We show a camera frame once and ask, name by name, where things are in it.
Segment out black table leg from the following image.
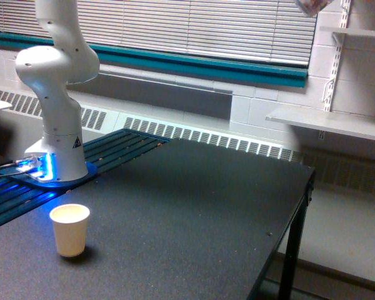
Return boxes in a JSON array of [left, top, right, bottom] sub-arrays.
[[277, 174, 315, 299]]

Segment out white baseboard radiator cover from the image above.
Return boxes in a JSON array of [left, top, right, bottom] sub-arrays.
[[0, 87, 301, 163]]

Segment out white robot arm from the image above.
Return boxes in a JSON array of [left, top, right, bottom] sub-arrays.
[[16, 1, 100, 183]]

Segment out clear plastic cup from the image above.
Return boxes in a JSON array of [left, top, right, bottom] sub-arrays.
[[294, 0, 332, 17]]

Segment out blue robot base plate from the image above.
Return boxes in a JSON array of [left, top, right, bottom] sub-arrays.
[[0, 162, 98, 190]]

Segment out white paper cup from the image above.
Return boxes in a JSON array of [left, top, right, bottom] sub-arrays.
[[49, 204, 90, 258]]

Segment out blue slotted aluminium rail bed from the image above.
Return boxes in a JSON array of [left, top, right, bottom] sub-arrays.
[[0, 129, 169, 226]]

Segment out white shelf standard rail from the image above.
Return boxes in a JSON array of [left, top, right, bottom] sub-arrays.
[[322, 0, 351, 112]]

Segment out white wall shelf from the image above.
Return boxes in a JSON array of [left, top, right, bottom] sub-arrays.
[[266, 106, 375, 141], [319, 26, 375, 38]]

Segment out white upper wall shelf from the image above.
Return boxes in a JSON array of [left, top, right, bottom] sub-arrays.
[[319, 26, 375, 38]]

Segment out white lower wall shelf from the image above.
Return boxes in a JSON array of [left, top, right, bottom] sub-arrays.
[[266, 106, 375, 141]]

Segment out teal window sill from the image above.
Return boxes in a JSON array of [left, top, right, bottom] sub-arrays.
[[0, 32, 308, 88]]

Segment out white window blinds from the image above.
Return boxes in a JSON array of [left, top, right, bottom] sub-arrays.
[[0, 0, 318, 66]]

